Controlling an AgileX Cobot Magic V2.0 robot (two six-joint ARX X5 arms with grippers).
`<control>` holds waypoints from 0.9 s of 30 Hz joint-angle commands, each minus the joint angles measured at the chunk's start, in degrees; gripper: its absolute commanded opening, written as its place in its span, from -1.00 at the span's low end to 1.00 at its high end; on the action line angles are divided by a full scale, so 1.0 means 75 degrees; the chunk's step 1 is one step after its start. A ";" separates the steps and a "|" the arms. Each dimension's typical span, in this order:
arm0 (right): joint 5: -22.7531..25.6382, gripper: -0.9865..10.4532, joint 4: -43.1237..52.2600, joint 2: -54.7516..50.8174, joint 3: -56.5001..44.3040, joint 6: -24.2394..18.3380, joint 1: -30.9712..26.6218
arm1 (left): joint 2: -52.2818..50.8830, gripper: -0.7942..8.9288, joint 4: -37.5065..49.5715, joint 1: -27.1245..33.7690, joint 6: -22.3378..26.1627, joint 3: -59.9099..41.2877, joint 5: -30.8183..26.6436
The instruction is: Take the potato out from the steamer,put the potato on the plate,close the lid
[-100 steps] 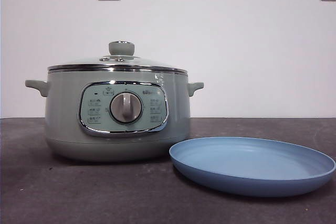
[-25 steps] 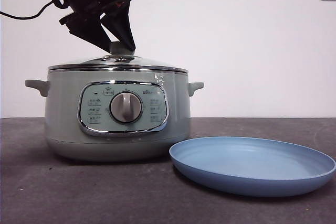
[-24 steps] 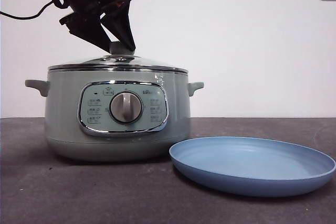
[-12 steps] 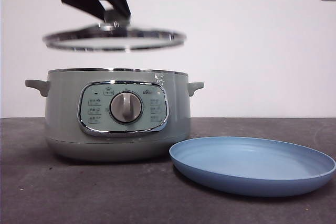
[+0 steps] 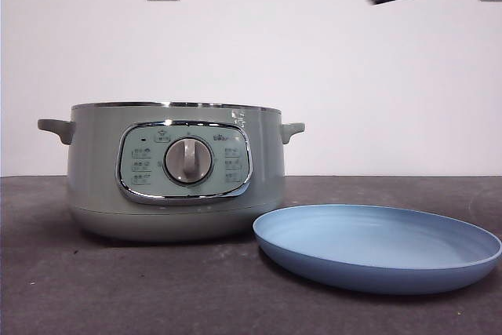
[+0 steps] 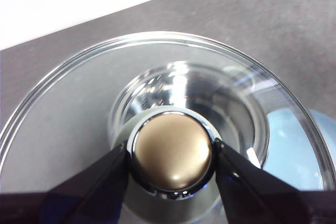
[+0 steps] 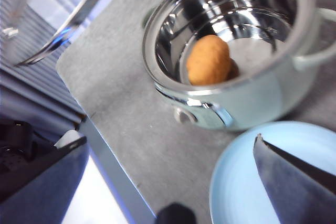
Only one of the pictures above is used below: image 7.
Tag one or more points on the small white block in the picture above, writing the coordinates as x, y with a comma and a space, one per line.
68, 137

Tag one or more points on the pale green electric steamer pot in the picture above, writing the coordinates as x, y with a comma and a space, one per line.
249, 103

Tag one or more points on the black equipment block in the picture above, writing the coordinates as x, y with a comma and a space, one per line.
15, 140

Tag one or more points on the blue round plate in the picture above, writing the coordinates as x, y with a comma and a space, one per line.
236, 182

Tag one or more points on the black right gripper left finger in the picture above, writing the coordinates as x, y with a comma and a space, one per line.
39, 195

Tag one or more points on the brown potato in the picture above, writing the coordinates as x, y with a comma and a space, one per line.
207, 61

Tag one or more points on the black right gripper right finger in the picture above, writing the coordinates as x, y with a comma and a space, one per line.
294, 190

